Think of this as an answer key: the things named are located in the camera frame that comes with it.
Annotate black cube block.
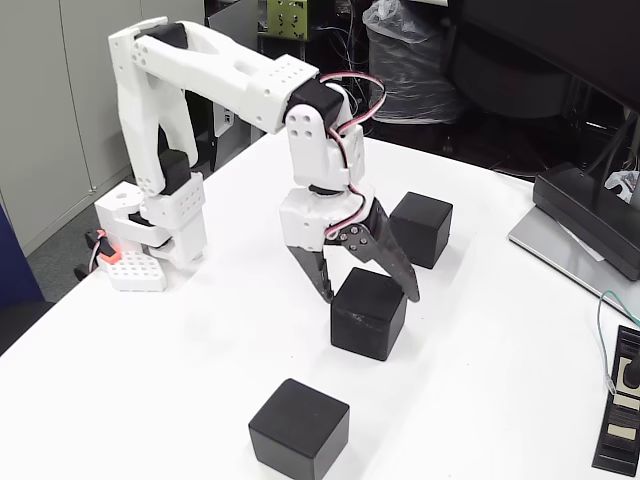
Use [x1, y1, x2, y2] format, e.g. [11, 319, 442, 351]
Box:
[329, 266, 411, 363]
[247, 378, 351, 480]
[387, 191, 455, 271]

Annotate tangled thin wires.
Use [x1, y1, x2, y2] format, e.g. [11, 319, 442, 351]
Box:
[314, 24, 374, 121]

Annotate orange clip with cables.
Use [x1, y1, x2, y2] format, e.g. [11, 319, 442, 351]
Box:
[84, 228, 121, 266]

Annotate silver computer tower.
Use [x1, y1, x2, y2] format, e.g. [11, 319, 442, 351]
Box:
[204, 0, 260, 151]

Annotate blue partition panel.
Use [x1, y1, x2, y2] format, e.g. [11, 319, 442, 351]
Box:
[0, 204, 44, 306]

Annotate black computer monitor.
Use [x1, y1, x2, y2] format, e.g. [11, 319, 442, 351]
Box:
[449, 0, 640, 211]

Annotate black power plug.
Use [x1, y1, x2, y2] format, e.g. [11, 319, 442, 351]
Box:
[624, 349, 640, 392]

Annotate crumpled white plastic wrapper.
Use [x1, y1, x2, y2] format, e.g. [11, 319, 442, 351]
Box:
[604, 169, 640, 204]

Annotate bin with clear plastic bag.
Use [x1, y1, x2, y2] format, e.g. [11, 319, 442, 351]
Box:
[362, 0, 461, 125]

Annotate green cable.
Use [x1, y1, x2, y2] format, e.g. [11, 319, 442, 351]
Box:
[596, 289, 640, 394]

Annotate silver monitor stand base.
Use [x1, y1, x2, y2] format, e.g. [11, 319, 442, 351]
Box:
[508, 204, 640, 321]

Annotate grey metal cabinet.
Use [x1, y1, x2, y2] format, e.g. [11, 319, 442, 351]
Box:
[0, 0, 206, 256]

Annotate green perforated board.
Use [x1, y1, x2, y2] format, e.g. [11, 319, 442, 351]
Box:
[266, 0, 310, 40]

